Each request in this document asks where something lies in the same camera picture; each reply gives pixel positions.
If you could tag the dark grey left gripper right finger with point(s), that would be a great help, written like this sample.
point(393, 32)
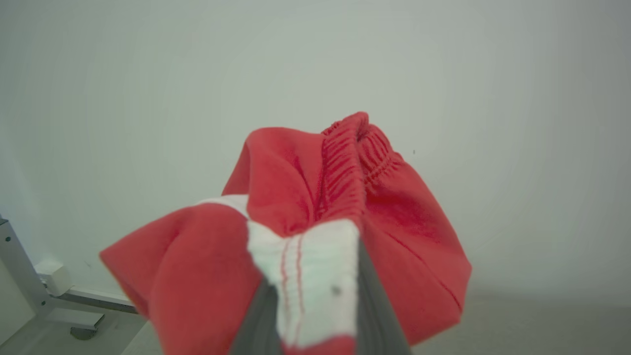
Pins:
point(377, 315)

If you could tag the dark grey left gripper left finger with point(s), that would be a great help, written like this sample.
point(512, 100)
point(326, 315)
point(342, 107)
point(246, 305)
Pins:
point(261, 325)

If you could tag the red shorts with white trim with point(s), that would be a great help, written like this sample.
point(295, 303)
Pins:
point(404, 222)

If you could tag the white metal frame stand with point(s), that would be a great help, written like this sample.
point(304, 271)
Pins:
point(24, 276)

